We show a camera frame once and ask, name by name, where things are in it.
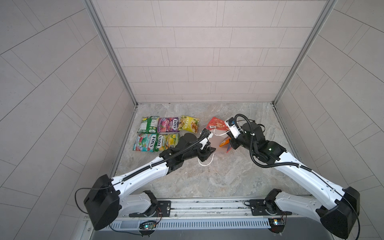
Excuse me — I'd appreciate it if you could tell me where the yellow green snack packet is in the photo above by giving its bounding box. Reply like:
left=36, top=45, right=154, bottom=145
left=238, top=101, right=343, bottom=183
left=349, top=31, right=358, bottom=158
left=178, top=116, right=200, bottom=134

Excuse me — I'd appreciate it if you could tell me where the lime yellow snack packet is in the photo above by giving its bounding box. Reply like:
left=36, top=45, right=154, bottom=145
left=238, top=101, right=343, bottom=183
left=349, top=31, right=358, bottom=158
left=156, top=133, right=180, bottom=151

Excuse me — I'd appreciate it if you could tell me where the red paper gift bag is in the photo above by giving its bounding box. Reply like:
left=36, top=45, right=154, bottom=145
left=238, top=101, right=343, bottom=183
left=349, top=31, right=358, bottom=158
left=199, top=117, right=232, bottom=167

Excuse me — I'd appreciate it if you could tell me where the purple snack packet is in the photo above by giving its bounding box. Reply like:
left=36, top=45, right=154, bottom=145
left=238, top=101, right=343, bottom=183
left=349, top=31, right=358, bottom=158
left=158, top=117, right=179, bottom=134

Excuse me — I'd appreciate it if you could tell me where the teal snack packet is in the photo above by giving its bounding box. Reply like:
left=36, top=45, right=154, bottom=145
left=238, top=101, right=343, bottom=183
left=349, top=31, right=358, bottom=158
left=133, top=133, right=158, bottom=152

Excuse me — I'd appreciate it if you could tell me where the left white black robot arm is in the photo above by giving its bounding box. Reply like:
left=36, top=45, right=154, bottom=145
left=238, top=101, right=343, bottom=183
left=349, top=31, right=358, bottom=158
left=83, top=129, right=216, bottom=231

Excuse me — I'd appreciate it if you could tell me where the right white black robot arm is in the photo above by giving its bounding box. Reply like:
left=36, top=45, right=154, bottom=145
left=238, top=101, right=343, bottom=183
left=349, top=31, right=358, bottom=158
left=225, top=118, right=360, bottom=239

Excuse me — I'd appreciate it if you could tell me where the orange snack packet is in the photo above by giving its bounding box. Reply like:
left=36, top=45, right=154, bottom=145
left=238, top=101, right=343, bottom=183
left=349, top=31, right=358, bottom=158
left=219, top=137, right=231, bottom=148

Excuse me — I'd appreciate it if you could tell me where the left green circuit board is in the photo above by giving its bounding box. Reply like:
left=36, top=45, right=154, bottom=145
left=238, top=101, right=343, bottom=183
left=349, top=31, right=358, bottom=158
left=139, top=221, right=157, bottom=231

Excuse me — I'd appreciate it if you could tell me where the right circuit board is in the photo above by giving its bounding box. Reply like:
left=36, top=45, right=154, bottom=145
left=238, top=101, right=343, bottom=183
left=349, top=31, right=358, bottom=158
left=268, top=218, right=286, bottom=234

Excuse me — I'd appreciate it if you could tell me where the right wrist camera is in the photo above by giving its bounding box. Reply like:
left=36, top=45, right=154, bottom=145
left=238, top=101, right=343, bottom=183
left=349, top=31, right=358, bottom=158
left=225, top=117, right=242, bottom=139

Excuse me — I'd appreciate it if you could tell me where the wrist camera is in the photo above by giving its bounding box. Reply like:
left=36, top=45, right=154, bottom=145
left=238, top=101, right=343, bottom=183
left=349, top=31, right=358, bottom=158
left=225, top=117, right=242, bottom=139
left=200, top=128, right=213, bottom=146

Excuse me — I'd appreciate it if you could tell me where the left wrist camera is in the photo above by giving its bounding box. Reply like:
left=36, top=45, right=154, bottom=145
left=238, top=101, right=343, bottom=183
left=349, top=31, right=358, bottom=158
left=200, top=128, right=213, bottom=146

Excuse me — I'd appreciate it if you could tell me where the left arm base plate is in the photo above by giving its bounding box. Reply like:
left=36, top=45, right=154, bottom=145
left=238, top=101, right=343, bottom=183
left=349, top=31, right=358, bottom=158
left=129, top=201, right=172, bottom=218

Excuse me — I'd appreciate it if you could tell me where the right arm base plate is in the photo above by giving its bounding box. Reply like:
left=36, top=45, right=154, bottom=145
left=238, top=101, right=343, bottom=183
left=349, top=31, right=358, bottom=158
left=249, top=199, right=293, bottom=217

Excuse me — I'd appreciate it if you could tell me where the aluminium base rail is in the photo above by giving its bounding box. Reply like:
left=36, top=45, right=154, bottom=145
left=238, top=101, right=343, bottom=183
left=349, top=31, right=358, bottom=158
left=85, top=196, right=335, bottom=224

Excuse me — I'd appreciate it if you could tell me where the aluminium corner post right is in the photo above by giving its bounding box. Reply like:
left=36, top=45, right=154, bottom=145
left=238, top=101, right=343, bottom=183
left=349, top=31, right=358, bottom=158
left=272, top=0, right=338, bottom=105

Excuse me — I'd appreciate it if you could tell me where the aluminium corner post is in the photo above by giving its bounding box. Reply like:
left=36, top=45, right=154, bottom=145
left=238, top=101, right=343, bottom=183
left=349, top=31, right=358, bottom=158
left=272, top=0, right=338, bottom=105
left=83, top=0, right=138, bottom=107

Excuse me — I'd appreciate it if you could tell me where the aluminium corner post left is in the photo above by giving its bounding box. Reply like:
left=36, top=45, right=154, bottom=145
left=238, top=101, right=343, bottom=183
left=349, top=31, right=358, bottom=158
left=83, top=0, right=138, bottom=107

